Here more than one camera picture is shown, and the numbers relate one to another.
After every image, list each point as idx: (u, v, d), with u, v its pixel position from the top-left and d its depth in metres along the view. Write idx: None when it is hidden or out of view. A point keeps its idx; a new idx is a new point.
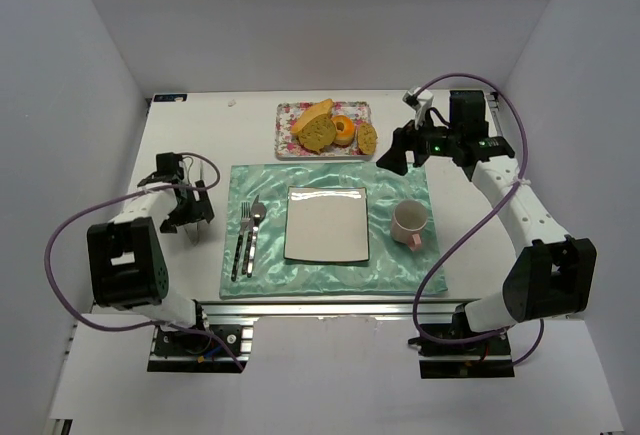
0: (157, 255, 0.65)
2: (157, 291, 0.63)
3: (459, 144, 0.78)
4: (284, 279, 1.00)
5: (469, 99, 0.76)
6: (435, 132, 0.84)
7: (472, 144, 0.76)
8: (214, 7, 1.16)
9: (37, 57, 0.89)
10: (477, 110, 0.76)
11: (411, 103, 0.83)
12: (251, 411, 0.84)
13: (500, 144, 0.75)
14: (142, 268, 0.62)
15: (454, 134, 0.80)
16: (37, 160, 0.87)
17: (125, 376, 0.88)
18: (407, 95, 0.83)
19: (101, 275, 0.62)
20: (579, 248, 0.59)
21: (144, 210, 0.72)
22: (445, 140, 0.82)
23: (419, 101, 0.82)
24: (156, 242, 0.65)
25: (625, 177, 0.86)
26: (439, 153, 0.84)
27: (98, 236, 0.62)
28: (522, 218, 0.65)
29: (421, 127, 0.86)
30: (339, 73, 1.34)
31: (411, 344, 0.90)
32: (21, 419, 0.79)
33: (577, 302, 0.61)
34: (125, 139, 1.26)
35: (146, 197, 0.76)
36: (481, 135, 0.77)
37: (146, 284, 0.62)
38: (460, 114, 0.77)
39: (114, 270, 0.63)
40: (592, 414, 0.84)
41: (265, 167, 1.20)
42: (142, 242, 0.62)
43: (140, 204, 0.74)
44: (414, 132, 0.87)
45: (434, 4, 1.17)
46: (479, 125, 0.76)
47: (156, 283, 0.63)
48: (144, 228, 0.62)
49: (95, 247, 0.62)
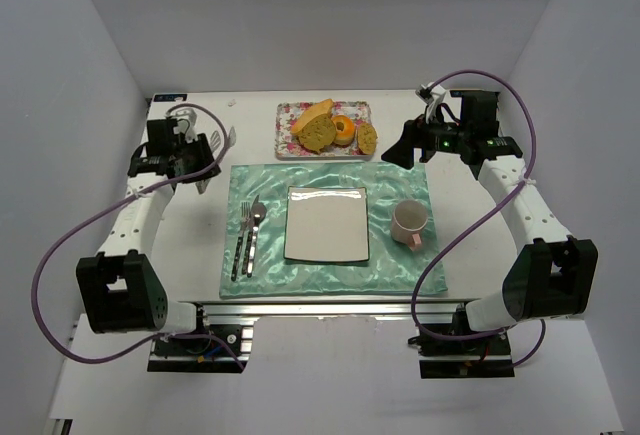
0: (152, 286, 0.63)
2: (154, 323, 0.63)
3: (467, 142, 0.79)
4: (284, 279, 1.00)
5: (481, 97, 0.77)
6: (444, 129, 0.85)
7: (480, 142, 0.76)
8: (214, 6, 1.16)
9: (37, 57, 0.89)
10: (490, 109, 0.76)
11: (425, 96, 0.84)
12: (251, 411, 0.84)
13: (507, 145, 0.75)
14: (137, 306, 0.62)
15: (463, 131, 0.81)
16: (37, 160, 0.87)
17: (126, 376, 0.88)
18: (421, 88, 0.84)
19: (97, 308, 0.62)
20: (580, 250, 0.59)
21: (136, 233, 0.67)
22: (455, 136, 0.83)
23: (432, 95, 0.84)
24: (151, 272, 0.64)
25: (625, 177, 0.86)
26: (448, 149, 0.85)
27: (88, 272, 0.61)
28: (525, 217, 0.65)
29: (430, 122, 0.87)
30: (339, 73, 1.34)
31: (411, 344, 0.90)
32: (21, 419, 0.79)
33: (576, 303, 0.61)
34: (125, 138, 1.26)
35: (138, 209, 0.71)
36: (490, 135, 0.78)
37: (142, 319, 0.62)
38: (471, 112, 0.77)
39: (110, 302, 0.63)
40: (592, 413, 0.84)
41: (265, 167, 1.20)
42: (135, 281, 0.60)
43: (129, 219, 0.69)
44: (424, 127, 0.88)
45: (435, 4, 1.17)
46: (489, 123, 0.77)
47: (153, 316, 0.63)
48: (137, 266, 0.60)
49: (87, 282, 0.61)
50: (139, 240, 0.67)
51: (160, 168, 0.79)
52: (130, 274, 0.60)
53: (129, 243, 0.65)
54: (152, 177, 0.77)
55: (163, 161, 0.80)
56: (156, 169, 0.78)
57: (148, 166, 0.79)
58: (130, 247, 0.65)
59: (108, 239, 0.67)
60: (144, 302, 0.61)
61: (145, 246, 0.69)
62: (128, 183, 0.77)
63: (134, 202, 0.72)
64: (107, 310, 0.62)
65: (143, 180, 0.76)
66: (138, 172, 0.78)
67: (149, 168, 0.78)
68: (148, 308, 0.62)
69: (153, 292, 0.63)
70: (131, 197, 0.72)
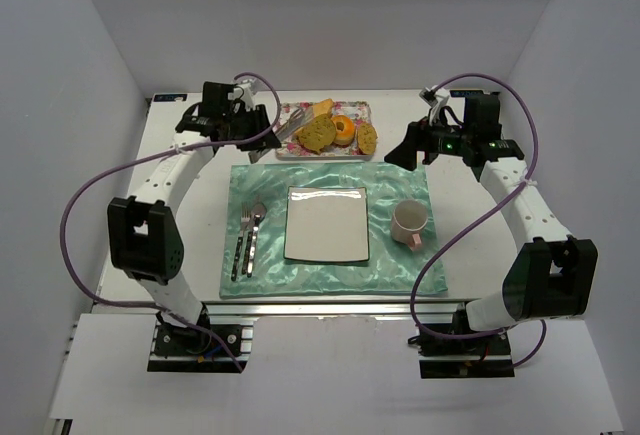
0: (172, 240, 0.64)
2: (167, 276, 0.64)
3: (470, 144, 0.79)
4: (284, 279, 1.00)
5: (483, 100, 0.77)
6: (447, 131, 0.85)
7: (482, 145, 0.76)
8: (214, 6, 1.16)
9: (37, 57, 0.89)
10: (492, 113, 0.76)
11: (428, 99, 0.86)
12: (252, 410, 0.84)
13: (510, 147, 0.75)
14: (154, 256, 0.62)
15: (466, 133, 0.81)
16: (36, 160, 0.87)
17: (126, 375, 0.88)
18: (425, 90, 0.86)
19: (119, 247, 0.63)
20: (580, 249, 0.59)
21: (168, 186, 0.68)
22: (458, 139, 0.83)
23: (435, 97, 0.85)
24: (173, 227, 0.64)
25: (625, 176, 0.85)
26: (451, 152, 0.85)
27: (117, 211, 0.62)
28: (525, 216, 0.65)
29: (434, 124, 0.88)
30: (339, 73, 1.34)
31: (411, 344, 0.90)
32: (21, 418, 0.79)
33: (576, 304, 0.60)
34: (125, 138, 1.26)
35: (175, 163, 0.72)
36: (492, 138, 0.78)
37: (156, 267, 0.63)
38: (474, 114, 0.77)
39: (133, 245, 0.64)
40: (593, 414, 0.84)
41: (265, 167, 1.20)
42: (157, 231, 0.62)
43: (165, 171, 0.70)
44: (427, 129, 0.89)
45: (435, 4, 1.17)
46: (492, 126, 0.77)
47: (166, 269, 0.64)
48: (161, 217, 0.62)
49: (114, 221, 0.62)
50: (167, 193, 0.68)
51: (205, 130, 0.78)
52: (153, 224, 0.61)
53: (158, 194, 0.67)
54: (195, 137, 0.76)
55: (210, 123, 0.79)
56: (201, 130, 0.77)
57: (195, 126, 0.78)
58: (158, 198, 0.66)
59: (141, 186, 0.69)
60: (161, 252, 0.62)
61: (173, 200, 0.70)
62: (174, 137, 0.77)
63: (173, 156, 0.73)
64: (128, 252, 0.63)
65: (186, 137, 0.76)
66: (184, 130, 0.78)
67: (194, 126, 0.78)
68: (163, 260, 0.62)
69: (171, 247, 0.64)
70: (172, 151, 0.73)
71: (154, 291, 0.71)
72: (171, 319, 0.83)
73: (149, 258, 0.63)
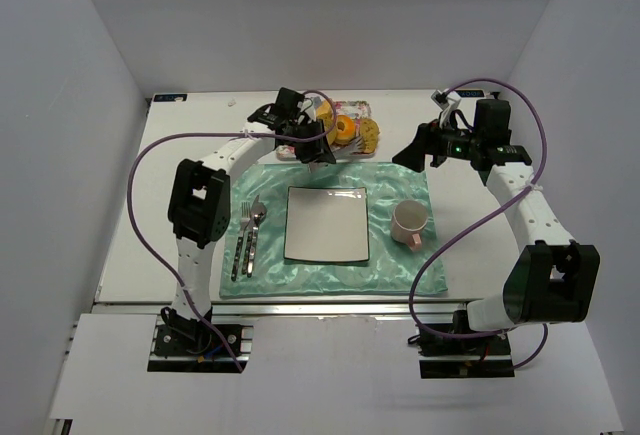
0: (223, 207, 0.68)
2: (209, 238, 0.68)
3: (478, 147, 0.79)
4: (284, 279, 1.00)
5: (494, 105, 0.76)
6: (457, 135, 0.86)
7: (490, 150, 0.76)
8: (214, 5, 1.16)
9: (37, 58, 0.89)
10: (501, 118, 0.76)
11: (440, 101, 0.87)
12: (252, 411, 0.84)
13: (517, 152, 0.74)
14: (204, 218, 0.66)
15: (475, 137, 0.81)
16: (36, 160, 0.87)
17: (126, 375, 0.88)
18: (437, 93, 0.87)
19: (177, 203, 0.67)
20: (582, 254, 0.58)
21: (232, 160, 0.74)
22: (467, 142, 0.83)
23: (447, 100, 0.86)
24: (227, 197, 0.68)
25: (626, 177, 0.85)
26: (460, 155, 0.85)
27: (185, 171, 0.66)
28: (528, 219, 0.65)
29: (444, 126, 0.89)
30: (340, 73, 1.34)
31: (411, 344, 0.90)
32: (22, 417, 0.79)
33: (576, 310, 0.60)
34: (125, 137, 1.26)
35: (242, 145, 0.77)
36: (501, 143, 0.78)
37: (204, 230, 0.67)
38: (483, 118, 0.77)
39: (189, 204, 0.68)
40: (593, 414, 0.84)
41: (265, 167, 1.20)
42: (212, 197, 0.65)
43: (235, 148, 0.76)
44: (437, 132, 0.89)
45: (434, 4, 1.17)
46: (500, 132, 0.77)
47: (211, 231, 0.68)
48: (220, 186, 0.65)
49: (179, 177, 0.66)
50: (230, 166, 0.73)
51: (273, 125, 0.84)
52: (211, 191, 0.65)
53: (221, 163, 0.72)
54: (263, 128, 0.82)
55: (278, 120, 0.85)
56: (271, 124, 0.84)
57: (266, 120, 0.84)
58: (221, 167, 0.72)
59: (209, 155, 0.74)
60: (211, 216, 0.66)
61: (232, 176, 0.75)
62: (245, 125, 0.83)
63: (242, 139, 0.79)
64: (183, 210, 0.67)
65: (255, 127, 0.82)
66: (255, 121, 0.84)
67: (265, 121, 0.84)
68: (212, 223, 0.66)
69: (220, 213, 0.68)
70: (241, 134, 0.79)
71: (185, 255, 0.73)
72: (181, 308, 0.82)
73: (198, 219, 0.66)
